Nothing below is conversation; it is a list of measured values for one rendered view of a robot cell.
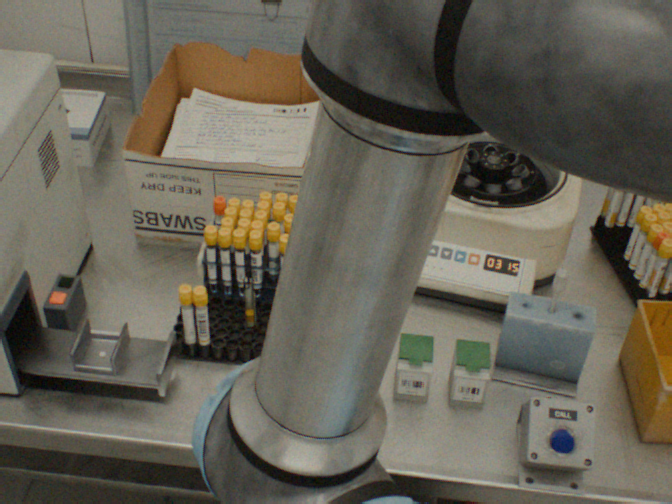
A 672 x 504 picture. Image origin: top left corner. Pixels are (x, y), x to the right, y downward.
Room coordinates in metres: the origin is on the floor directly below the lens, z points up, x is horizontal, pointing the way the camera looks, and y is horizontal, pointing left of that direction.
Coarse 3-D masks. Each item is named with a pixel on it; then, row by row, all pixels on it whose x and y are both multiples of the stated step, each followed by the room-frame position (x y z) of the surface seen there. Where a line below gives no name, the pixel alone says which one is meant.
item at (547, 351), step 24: (528, 312) 0.72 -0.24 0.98; (576, 312) 0.72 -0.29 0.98; (504, 336) 0.71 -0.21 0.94; (528, 336) 0.71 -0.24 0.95; (552, 336) 0.70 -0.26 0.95; (576, 336) 0.69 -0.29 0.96; (504, 360) 0.71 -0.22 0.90; (528, 360) 0.70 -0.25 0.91; (552, 360) 0.70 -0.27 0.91; (576, 360) 0.69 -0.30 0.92; (528, 384) 0.69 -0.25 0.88; (552, 384) 0.69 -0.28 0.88; (576, 384) 0.69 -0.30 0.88
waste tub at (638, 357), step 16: (640, 304) 0.74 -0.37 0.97; (656, 304) 0.74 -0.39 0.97; (640, 320) 0.72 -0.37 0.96; (656, 320) 0.74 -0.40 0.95; (640, 336) 0.71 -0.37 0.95; (656, 336) 0.74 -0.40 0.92; (624, 352) 0.73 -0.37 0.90; (640, 352) 0.69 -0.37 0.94; (656, 352) 0.66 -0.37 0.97; (624, 368) 0.71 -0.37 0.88; (640, 368) 0.68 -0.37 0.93; (656, 368) 0.65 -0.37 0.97; (640, 384) 0.66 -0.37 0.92; (656, 384) 0.63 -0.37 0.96; (640, 400) 0.65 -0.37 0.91; (656, 400) 0.62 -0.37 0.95; (640, 416) 0.64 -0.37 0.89; (656, 416) 0.61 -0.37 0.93; (640, 432) 0.62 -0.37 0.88; (656, 432) 0.61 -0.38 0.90
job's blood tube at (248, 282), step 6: (246, 276) 0.75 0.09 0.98; (246, 282) 0.75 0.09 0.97; (252, 282) 0.74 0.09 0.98; (246, 288) 0.74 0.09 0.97; (252, 288) 0.74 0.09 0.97; (246, 294) 0.74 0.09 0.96; (252, 294) 0.74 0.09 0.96; (246, 300) 0.74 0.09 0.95; (252, 300) 0.74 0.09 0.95; (246, 306) 0.74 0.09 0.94; (252, 306) 0.74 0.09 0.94; (246, 312) 0.74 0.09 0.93; (252, 312) 0.74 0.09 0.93; (246, 318) 0.74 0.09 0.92; (252, 318) 0.74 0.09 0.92; (246, 324) 0.74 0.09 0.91; (252, 324) 0.74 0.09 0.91
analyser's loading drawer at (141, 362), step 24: (24, 336) 0.70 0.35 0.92; (48, 336) 0.70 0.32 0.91; (72, 336) 0.71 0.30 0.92; (96, 336) 0.70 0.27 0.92; (120, 336) 0.68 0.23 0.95; (24, 360) 0.67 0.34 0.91; (48, 360) 0.67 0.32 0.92; (72, 360) 0.65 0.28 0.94; (96, 360) 0.67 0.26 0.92; (120, 360) 0.67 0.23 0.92; (144, 360) 0.67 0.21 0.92; (168, 360) 0.67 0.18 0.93; (144, 384) 0.64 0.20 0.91
